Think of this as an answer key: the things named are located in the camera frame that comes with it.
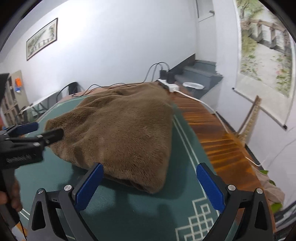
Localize dark charger cable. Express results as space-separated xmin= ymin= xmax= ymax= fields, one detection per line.
xmin=143 ymin=62 xmax=163 ymax=83
xmin=146 ymin=62 xmax=171 ymax=82

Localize white power strip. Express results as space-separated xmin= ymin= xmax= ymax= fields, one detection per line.
xmin=157 ymin=79 xmax=180 ymax=93

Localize grey stairs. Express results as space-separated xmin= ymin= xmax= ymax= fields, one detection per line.
xmin=170 ymin=53 xmax=223 ymax=98

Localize white plate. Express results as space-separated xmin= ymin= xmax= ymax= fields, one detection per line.
xmin=182 ymin=82 xmax=205 ymax=90

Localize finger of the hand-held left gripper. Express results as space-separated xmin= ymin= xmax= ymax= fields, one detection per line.
xmin=5 ymin=122 xmax=38 ymax=137
xmin=6 ymin=128 xmax=64 ymax=146

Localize white folding table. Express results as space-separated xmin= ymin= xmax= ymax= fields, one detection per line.
xmin=29 ymin=90 xmax=62 ymax=116

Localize white power cord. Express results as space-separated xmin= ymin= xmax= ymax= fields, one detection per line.
xmin=176 ymin=90 xmax=263 ymax=167

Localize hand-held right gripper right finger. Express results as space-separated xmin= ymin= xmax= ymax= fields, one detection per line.
xmin=196 ymin=163 xmax=275 ymax=241

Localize green plant leaves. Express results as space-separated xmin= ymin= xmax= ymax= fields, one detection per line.
xmin=260 ymin=170 xmax=283 ymax=210

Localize green table mat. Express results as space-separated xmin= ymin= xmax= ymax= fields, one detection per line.
xmin=14 ymin=96 xmax=232 ymax=241

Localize white door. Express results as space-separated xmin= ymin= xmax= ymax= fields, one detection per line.
xmin=196 ymin=0 xmax=214 ymax=23

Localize beige cloth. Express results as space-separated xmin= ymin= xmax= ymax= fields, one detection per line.
xmin=253 ymin=170 xmax=285 ymax=205

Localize framed wall picture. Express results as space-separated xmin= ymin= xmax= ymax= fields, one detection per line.
xmin=26 ymin=18 xmax=58 ymax=61

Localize brown fleece garment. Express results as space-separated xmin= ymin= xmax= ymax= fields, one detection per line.
xmin=44 ymin=82 xmax=175 ymax=194

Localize black cable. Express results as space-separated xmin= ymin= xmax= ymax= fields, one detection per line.
xmin=72 ymin=83 xmax=126 ymax=96
xmin=85 ymin=83 xmax=139 ymax=90

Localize black armchair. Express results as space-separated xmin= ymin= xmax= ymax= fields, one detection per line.
xmin=58 ymin=82 xmax=80 ymax=102

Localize bamboo slat roll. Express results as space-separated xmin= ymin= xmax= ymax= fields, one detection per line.
xmin=238 ymin=95 xmax=262 ymax=144

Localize wall scroll painting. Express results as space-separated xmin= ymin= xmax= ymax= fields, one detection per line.
xmin=232 ymin=0 xmax=296 ymax=130

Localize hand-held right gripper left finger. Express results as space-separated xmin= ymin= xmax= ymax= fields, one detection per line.
xmin=27 ymin=163 xmax=104 ymax=241

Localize beige glass door cabinet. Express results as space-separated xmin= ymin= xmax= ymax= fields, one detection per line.
xmin=0 ymin=70 xmax=29 ymax=127

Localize dark striped object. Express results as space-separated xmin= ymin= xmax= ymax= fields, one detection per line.
xmin=274 ymin=202 xmax=296 ymax=240

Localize person's left hand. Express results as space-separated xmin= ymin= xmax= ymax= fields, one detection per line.
xmin=0 ymin=178 xmax=23 ymax=212

